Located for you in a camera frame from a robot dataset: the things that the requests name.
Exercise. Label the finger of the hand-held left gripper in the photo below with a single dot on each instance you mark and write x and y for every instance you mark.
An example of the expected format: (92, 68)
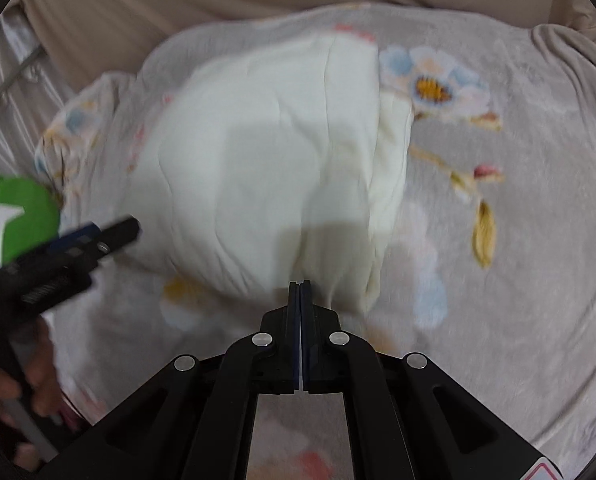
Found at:
(113, 235)

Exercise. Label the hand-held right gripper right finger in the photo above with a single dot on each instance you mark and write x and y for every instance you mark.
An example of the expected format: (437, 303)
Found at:
(307, 320)

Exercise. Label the person's left hand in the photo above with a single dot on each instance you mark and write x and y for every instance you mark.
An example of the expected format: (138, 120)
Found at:
(48, 375)

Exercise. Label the white quilted jacket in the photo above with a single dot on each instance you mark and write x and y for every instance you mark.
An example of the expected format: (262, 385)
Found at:
(258, 160)

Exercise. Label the grey floral blanket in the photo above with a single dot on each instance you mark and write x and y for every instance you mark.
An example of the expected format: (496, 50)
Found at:
(503, 260)

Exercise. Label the shiny grey satin cloth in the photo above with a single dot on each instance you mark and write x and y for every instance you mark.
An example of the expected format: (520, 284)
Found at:
(13, 90)

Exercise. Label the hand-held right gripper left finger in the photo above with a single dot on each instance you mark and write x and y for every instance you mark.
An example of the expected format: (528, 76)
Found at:
(294, 320)

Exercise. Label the green pillow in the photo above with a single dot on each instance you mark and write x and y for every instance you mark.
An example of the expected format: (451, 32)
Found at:
(28, 200)

